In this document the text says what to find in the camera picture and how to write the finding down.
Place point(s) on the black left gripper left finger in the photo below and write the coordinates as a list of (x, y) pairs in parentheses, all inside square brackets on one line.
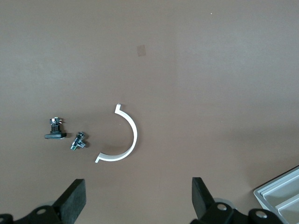
[(67, 203)]

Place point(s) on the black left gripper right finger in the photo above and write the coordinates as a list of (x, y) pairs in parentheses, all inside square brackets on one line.
[(203, 200)]

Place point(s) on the white plastic drawer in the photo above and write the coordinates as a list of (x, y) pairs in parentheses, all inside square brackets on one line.
[(280, 193), (292, 210)]

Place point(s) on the white drawer cabinet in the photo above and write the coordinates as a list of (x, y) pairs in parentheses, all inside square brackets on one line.
[(258, 193)]

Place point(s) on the black square push button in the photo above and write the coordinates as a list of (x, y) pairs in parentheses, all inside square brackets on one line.
[(54, 135)]

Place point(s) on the white curved plastic clip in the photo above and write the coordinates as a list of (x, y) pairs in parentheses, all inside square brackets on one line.
[(134, 135)]

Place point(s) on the small metal toggle switch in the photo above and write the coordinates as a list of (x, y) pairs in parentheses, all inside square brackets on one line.
[(79, 141)]

